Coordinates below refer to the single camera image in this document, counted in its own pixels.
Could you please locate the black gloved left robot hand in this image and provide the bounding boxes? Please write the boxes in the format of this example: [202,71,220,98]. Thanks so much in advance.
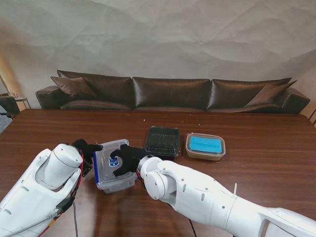
[71,139,104,158]

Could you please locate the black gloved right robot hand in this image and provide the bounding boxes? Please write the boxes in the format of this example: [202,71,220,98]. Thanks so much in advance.
[109,144,150,178]

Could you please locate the clear lid with blue label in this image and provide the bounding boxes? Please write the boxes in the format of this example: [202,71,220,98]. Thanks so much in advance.
[95,138,136,186]

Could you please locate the clear container with blue clips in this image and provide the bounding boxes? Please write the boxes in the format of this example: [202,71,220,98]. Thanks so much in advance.
[93,150,138,195]

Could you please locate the thin clear plastic tray lid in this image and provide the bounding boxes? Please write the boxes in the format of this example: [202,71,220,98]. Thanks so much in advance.
[145,125,181,158]

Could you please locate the kraft paper food container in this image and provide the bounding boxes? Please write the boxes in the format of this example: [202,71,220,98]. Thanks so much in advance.
[185,148,226,162]

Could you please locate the clear lid with blue insert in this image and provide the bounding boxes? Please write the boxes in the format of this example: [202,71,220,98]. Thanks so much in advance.
[185,133,227,157]

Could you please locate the black ribbed plastic tray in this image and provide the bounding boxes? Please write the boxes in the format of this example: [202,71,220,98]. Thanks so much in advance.
[146,127,180,158]

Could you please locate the brown leather cushion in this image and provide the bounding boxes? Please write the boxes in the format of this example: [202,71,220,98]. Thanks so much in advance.
[50,76,99,101]
[244,80,298,107]

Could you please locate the dark brown leather sofa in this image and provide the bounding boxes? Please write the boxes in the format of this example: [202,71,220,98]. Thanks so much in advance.
[35,70,311,115]

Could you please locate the small side table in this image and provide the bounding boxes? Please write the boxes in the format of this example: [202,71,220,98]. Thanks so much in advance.
[13,93,32,110]

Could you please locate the black office chair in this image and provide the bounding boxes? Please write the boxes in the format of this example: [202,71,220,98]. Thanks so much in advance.
[0,95,21,119]

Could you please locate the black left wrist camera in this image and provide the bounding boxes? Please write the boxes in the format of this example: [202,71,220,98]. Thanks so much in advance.
[81,159,94,178]

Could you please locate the red black left arm cables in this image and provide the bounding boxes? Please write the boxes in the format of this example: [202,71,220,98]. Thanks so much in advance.
[44,150,86,230]

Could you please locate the red black arm cables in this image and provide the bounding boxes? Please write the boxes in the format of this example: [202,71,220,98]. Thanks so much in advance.
[189,218,197,237]
[44,150,86,230]

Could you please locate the grey network cable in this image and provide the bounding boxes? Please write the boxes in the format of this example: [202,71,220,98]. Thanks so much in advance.
[7,197,79,237]

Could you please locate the red black right arm cables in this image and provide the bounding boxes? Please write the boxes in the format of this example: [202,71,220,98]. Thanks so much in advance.
[189,218,197,237]

